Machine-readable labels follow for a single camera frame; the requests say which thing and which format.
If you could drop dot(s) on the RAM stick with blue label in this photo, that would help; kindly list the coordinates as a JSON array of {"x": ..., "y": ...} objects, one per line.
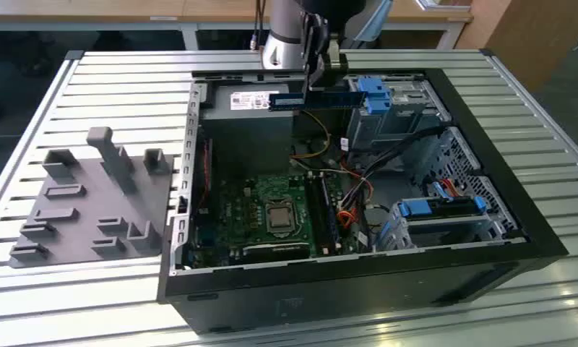
[{"x": 317, "y": 100}]

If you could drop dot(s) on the silver blue-capped robot arm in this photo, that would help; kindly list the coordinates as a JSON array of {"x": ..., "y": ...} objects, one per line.
[{"x": 279, "y": 36}]

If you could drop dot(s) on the black RAM slot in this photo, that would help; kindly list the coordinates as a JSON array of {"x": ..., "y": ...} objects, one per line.
[{"x": 317, "y": 213}]

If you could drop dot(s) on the blue disk carrier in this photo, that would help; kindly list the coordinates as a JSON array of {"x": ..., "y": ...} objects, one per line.
[
  {"x": 418, "y": 209},
  {"x": 373, "y": 94}
]

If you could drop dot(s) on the grey power supply unit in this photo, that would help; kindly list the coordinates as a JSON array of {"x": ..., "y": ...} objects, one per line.
[{"x": 250, "y": 123}]

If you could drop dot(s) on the metal drive cage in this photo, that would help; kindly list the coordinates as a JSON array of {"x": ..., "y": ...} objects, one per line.
[{"x": 405, "y": 119}]

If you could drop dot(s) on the green motherboard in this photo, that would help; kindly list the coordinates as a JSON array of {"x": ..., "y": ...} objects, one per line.
[{"x": 254, "y": 195}]

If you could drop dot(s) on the silver CPU in socket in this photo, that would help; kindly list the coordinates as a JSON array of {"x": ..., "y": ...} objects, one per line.
[{"x": 279, "y": 217}]

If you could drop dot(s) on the brown wooden cabinet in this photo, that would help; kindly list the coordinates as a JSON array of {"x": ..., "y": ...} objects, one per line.
[{"x": 534, "y": 36}]

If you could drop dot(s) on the round grey case speaker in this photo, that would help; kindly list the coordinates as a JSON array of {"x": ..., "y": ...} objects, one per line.
[{"x": 377, "y": 216}]

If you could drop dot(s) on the black graphics card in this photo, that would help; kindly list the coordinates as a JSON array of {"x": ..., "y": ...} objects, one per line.
[{"x": 277, "y": 250}]

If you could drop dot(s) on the grey parts rack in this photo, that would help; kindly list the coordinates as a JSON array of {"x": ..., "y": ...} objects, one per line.
[{"x": 90, "y": 213}]

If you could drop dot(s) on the black open PC case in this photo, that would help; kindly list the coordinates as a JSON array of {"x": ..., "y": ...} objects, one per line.
[{"x": 317, "y": 296}]

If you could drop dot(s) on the wooden desk with white frame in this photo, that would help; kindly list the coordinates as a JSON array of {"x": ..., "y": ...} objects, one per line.
[{"x": 125, "y": 18}]

